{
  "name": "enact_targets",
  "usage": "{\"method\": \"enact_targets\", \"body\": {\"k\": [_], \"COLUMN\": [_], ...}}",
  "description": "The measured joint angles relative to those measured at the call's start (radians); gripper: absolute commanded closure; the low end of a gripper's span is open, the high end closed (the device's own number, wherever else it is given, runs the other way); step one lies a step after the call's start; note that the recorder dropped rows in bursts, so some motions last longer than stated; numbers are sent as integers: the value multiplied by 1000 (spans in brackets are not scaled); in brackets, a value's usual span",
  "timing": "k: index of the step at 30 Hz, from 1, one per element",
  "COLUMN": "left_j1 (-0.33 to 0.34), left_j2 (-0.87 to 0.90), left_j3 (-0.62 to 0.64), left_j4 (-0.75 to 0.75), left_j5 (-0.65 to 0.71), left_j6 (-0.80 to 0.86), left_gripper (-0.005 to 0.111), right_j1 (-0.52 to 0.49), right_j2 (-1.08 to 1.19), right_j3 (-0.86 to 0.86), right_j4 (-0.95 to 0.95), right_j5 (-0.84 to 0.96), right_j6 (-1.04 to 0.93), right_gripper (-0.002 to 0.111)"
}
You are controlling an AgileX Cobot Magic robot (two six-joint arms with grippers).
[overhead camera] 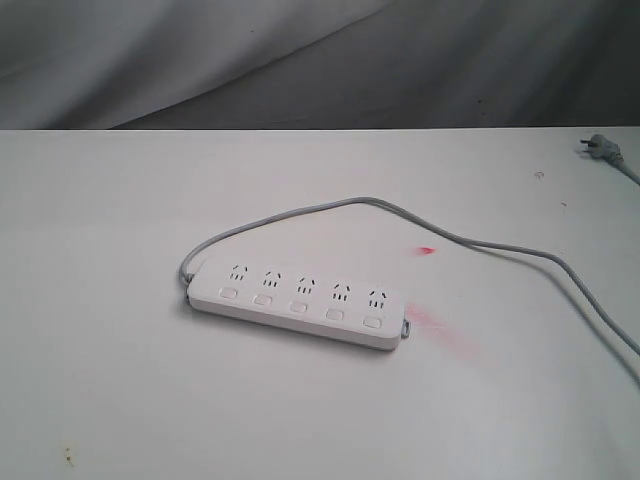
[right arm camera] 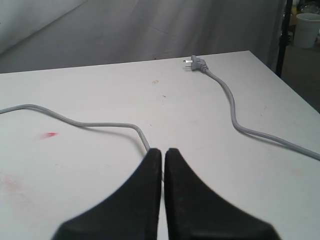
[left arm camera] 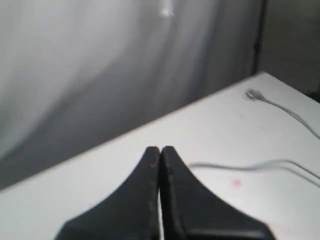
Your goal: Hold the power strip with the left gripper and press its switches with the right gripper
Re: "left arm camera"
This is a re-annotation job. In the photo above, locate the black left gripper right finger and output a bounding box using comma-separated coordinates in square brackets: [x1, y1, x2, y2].
[159, 146, 275, 240]

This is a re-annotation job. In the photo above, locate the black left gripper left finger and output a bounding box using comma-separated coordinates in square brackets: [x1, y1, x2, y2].
[56, 146, 160, 240]

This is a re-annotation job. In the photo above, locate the grey backdrop cloth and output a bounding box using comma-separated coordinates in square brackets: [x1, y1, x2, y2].
[0, 0, 320, 191]

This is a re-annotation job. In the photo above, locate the grey power cord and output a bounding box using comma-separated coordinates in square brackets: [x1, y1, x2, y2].
[187, 98, 320, 188]

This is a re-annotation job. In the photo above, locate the grey wall plug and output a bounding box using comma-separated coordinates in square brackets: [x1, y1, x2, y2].
[245, 89, 266, 102]

